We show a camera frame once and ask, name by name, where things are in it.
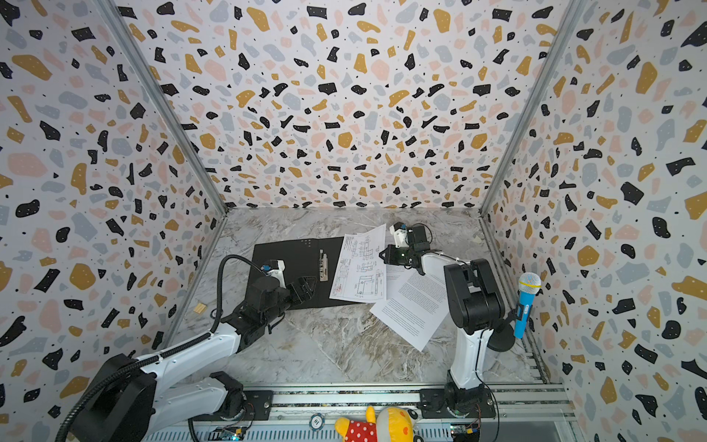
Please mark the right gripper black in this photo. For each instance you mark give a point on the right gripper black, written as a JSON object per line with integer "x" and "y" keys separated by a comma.
{"x": 395, "y": 256}

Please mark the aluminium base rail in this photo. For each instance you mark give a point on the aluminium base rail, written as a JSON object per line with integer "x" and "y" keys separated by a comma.
{"x": 532, "y": 412}

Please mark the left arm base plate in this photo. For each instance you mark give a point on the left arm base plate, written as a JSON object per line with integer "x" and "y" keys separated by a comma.
{"x": 250, "y": 405}

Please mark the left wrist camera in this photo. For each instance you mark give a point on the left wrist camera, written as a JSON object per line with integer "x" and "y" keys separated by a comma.
{"x": 276, "y": 269}

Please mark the blue toy microphone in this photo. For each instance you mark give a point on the blue toy microphone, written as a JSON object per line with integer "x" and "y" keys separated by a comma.
{"x": 529, "y": 285}

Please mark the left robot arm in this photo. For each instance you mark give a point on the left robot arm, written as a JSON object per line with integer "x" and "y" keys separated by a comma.
{"x": 131, "y": 398}

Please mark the white text sheet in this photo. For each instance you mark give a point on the white text sheet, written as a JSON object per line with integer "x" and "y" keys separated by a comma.
{"x": 416, "y": 311}
{"x": 397, "y": 276}

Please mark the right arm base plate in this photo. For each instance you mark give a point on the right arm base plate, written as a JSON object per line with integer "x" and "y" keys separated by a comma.
{"x": 451, "y": 402}

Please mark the white technical drawing sheet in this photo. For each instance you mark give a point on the white technical drawing sheet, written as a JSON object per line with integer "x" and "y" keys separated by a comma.
{"x": 360, "y": 274}

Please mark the orange folder black inside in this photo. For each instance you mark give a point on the orange folder black inside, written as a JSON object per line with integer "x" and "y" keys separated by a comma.
{"x": 316, "y": 258}

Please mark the yellow red plush toy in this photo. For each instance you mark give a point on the yellow red plush toy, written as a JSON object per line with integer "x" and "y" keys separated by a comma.
{"x": 392, "y": 424}

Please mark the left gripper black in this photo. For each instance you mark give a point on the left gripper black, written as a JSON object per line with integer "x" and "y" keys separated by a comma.
{"x": 307, "y": 294}

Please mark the round white badge on rail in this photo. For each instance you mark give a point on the round white badge on rail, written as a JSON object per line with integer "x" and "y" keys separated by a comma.
{"x": 316, "y": 422}

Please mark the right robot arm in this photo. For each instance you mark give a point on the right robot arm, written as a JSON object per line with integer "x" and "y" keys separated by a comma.
{"x": 474, "y": 305}

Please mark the green circuit board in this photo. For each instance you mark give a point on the green circuit board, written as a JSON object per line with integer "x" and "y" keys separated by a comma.
{"x": 228, "y": 434}

